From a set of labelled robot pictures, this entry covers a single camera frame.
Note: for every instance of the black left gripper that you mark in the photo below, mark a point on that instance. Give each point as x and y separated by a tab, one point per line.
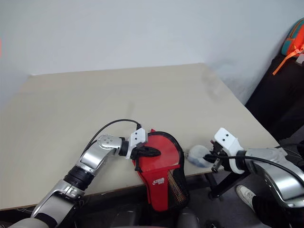
137	154

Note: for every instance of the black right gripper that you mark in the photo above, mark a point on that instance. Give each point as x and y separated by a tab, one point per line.
221	161

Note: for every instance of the red table tennis paddle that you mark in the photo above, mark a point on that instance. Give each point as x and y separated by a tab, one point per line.
167	152

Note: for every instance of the black paddle case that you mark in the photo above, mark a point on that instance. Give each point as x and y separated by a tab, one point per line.
161	180

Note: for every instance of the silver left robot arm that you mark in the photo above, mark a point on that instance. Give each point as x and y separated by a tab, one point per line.
92	156

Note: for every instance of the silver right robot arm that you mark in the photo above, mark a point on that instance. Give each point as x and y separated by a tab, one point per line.
268	154

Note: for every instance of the white shoe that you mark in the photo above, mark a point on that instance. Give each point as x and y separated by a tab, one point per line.
245	194

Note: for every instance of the dark grey rounded shape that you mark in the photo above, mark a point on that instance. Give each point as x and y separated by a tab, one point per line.
187	219
128	217

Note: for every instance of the black trouser leg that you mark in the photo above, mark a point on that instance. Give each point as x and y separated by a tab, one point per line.
268	213

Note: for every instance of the teal orange backpack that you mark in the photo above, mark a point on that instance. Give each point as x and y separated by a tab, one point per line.
298	35

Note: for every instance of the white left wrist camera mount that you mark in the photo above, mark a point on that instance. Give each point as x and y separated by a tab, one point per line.
137	136

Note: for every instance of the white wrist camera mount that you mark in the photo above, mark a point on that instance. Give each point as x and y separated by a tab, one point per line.
224	137
137	136

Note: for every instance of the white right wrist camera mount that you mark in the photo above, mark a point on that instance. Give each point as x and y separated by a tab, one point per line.
224	137

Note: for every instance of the black table leg frame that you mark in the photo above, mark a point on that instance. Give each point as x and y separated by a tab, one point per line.
223	185

